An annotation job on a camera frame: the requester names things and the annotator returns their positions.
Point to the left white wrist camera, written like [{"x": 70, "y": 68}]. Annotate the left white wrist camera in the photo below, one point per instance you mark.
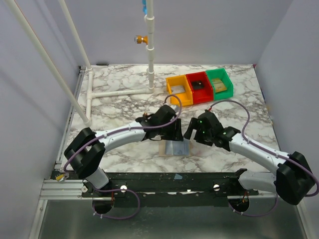
[{"x": 176, "y": 108}]

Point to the white card in yellow bin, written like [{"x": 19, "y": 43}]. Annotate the white card in yellow bin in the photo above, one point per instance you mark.
[{"x": 177, "y": 89}]

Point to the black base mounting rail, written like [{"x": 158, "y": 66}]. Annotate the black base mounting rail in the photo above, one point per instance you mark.
[{"x": 160, "y": 190}]

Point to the yellow plastic bin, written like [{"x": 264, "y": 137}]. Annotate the yellow plastic bin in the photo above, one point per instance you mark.
[{"x": 186, "y": 98}]

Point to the green plastic bin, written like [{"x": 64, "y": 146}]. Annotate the green plastic bin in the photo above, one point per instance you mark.
[{"x": 222, "y": 74}]

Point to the white PVC pipe frame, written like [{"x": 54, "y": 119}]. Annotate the white PVC pipe frame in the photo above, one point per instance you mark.
[{"x": 149, "y": 19}]

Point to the gold card in green bin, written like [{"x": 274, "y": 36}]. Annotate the gold card in green bin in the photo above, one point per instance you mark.
[{"x": 218, "y": 85}]

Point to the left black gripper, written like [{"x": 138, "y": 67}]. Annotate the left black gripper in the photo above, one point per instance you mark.
[{"x": 177, "y": 129}]

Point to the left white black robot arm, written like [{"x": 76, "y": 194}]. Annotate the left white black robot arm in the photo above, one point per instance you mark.
[{"x": 87, "y": 149}]

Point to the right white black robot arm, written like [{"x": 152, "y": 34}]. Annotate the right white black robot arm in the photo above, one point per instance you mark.
[{"x": 288, "y": 175}]

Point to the black card in red bin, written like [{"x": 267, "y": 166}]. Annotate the black card in red bin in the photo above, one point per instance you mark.
[{"x": 197, "y": 85}]

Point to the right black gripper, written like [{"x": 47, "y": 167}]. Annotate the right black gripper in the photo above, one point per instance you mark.
[{"x": 197, "y": 130}]

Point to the blue sticker on rail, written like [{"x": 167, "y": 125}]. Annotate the blue sticker on rail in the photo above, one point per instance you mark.
[{"x": 177, "y": 177}]

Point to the red plastic bin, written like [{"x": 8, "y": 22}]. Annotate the red plastic bin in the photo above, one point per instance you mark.
[{"x": 202, "y": 90}]

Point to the beige card holder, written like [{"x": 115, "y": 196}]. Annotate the beige card holder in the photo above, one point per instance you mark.
[{"x": 174, "y": 148}]

